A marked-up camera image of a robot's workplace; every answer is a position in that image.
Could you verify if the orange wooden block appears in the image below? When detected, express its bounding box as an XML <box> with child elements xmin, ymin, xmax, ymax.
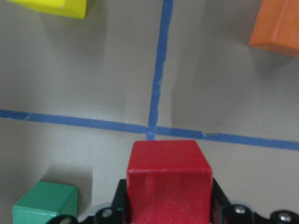
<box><xmin>249</xmin><ymin>0</ymin><xmax>299</xmax><ymax>57</ymax></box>

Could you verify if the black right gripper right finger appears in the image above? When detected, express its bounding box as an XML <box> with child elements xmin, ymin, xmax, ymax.
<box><xmin>210</xmin><ymin>178</ymin><xmax>231</xmax><ymax>224</ymax></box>

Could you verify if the red wooden block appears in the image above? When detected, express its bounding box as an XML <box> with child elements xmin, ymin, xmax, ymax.
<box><xmin>127</xmin><ymin>140</ymin><xmax>213</xmax><ymax>224</ymax></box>

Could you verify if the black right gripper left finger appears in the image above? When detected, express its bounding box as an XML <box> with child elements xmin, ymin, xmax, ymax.
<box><xmin>110</xmin><ymin>179</ymin><xmax>131</xmax><ymax>224</ymax></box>

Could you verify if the green wooden block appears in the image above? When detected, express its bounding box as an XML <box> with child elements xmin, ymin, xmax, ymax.
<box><xmin>12</xmin><ymin>181</ymin><xmax>78</xmax><ymax>224</ymax></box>

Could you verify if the yellow wooden block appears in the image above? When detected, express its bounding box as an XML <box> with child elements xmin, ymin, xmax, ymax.
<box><xmin>9</xmin><ymin>0</ymin><xmax>87</xmax><ymax>19</ymax></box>

